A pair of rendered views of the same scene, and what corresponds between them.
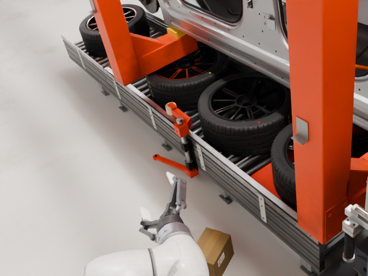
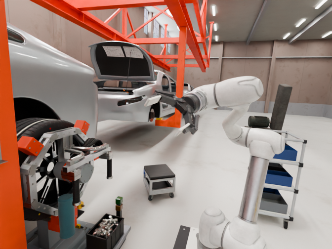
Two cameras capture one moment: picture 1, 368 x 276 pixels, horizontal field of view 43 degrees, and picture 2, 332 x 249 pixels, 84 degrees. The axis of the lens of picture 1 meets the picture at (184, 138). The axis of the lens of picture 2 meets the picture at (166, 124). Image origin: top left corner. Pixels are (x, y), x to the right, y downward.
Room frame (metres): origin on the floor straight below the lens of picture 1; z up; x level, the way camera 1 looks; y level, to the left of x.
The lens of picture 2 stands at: (1.42, 0.48, 1.39)
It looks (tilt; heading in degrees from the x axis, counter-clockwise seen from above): 10 degrees down; 220
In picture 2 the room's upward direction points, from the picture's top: 3 degrees clockwise
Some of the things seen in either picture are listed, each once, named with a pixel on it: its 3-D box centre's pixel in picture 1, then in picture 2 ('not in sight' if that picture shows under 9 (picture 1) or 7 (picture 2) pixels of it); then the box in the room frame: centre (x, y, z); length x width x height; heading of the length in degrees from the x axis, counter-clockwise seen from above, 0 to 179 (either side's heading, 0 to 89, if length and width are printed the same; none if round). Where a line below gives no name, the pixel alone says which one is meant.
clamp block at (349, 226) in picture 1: (356, 222); (70, 173); (1.02, -0.52, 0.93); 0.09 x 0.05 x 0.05; 115
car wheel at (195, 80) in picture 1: (188, 74); not in sight; (3.17, -0.15, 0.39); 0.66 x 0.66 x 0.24
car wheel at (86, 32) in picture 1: (114, 29); not in sight; (4.32, 0.41, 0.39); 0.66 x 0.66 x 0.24
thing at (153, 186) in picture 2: not in sight; (157, 181); (-0.38, -1.10, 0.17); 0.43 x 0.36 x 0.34; 59
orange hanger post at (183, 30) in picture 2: not in sight; (170, 79); (-2.34, -2.55, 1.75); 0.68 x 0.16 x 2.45; 115
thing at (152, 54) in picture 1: (160, 40); not in sight; (3.24, -0.01, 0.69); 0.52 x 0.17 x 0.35; 115
